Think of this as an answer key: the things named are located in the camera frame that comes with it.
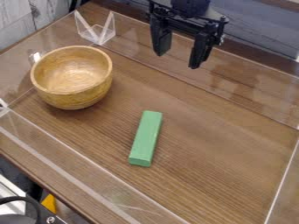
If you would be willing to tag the yellow object under table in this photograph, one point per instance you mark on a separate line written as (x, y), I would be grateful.
(49, 203)

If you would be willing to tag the clear acrylic barrier wall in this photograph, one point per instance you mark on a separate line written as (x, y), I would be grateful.
(225, 161)

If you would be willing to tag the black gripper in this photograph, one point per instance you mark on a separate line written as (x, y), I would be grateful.
(188, 16)

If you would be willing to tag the brown wooden bowl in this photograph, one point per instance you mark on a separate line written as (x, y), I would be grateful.
(72, 76)

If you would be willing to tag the clear acrylic corner bracket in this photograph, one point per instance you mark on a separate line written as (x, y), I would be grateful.
(97, 34)

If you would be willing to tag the green rectangular block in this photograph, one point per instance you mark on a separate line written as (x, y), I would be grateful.
(145, 137)

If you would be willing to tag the black device with logo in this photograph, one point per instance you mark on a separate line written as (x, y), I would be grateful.
(45, 217)

